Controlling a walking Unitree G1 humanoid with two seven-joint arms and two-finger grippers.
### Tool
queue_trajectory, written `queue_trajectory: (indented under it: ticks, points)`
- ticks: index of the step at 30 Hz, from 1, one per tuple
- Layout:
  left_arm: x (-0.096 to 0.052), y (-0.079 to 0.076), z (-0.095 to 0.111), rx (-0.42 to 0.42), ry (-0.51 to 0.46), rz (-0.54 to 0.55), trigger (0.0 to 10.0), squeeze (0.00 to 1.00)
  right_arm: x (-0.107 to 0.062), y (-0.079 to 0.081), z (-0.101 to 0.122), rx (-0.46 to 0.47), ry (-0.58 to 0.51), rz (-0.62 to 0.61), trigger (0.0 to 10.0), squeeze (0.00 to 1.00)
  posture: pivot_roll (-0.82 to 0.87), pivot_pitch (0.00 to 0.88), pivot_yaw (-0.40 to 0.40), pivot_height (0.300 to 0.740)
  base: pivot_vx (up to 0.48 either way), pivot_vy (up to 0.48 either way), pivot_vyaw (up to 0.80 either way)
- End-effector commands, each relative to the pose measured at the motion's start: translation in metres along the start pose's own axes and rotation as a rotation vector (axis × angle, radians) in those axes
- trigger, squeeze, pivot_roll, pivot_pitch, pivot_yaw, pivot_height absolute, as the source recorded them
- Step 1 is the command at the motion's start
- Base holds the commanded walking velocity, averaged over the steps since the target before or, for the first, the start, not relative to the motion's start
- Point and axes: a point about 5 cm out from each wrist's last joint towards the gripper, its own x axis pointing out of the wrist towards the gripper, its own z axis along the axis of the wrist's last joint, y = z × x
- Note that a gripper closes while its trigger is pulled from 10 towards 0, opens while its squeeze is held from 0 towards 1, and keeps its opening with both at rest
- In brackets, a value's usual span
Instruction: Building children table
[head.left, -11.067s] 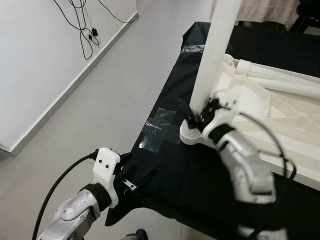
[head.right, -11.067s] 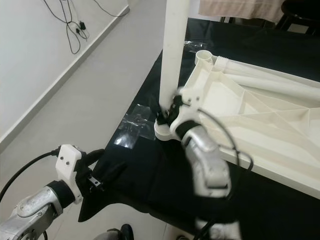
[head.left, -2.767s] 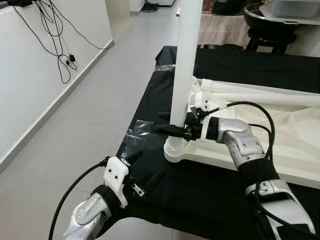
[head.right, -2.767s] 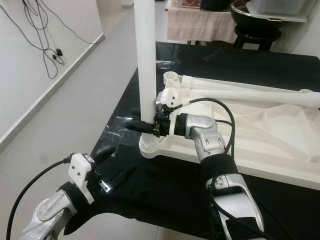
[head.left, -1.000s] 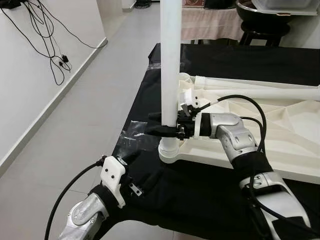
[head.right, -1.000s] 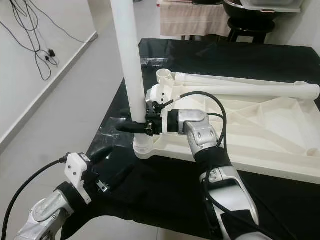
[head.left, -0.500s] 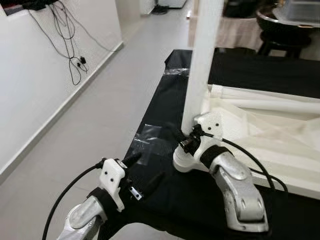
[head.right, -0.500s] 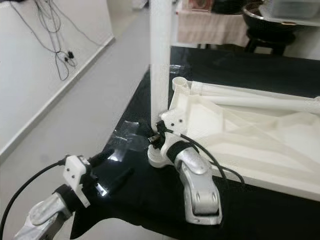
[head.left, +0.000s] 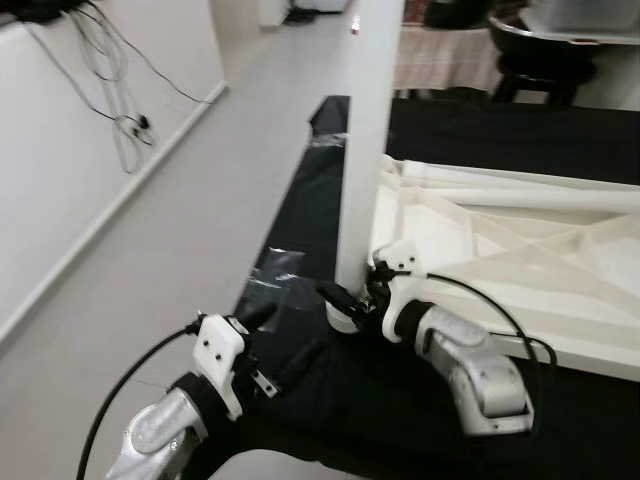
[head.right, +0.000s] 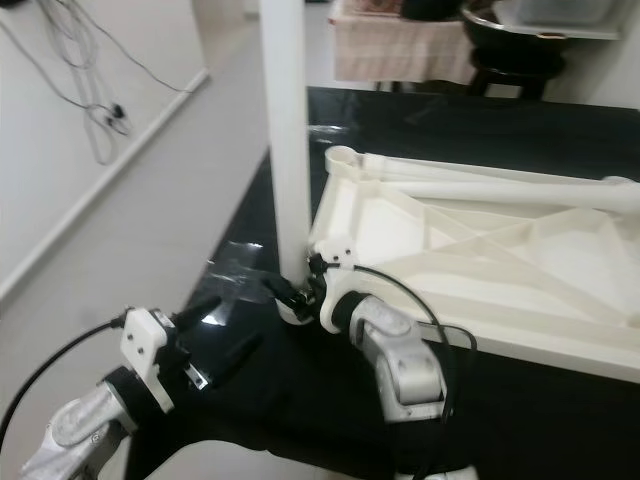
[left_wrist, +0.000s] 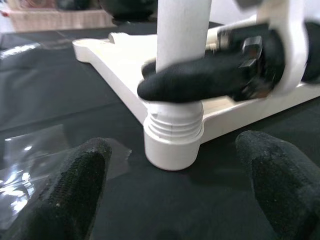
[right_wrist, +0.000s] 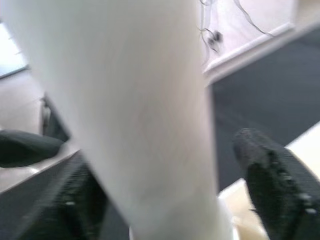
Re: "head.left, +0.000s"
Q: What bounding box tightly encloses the white plastic table top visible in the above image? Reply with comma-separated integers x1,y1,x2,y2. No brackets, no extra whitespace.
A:
325,152,640,383

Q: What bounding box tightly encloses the long black wall cable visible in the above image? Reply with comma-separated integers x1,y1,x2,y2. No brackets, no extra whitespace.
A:
95,5,216,104

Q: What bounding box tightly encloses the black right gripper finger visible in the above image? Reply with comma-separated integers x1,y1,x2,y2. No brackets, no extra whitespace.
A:
316,282,363,315

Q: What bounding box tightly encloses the clear plastic container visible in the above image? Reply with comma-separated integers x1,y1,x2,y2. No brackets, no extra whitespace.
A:
520,0,640,36

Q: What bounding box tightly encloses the looped black wall cable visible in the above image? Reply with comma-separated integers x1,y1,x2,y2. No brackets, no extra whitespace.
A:
25,15,159,176

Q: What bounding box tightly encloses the small black power adapter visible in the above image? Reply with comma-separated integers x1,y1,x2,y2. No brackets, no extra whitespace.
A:
118,113,153,133

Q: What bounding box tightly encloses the beige fringed table cloth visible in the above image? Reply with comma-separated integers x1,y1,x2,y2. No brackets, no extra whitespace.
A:
395,20,506,96

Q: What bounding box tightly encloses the black electronic device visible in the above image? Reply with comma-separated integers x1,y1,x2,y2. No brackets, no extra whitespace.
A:
0,0,101,26

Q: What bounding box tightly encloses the black round stool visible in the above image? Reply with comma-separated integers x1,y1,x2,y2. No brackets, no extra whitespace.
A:
495,65,581,106

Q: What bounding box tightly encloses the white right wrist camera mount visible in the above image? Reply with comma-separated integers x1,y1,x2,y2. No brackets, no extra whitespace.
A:
368,243,431,336

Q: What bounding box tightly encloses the black cable bundle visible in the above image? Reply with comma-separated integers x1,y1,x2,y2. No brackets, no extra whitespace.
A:
280,5,323,26

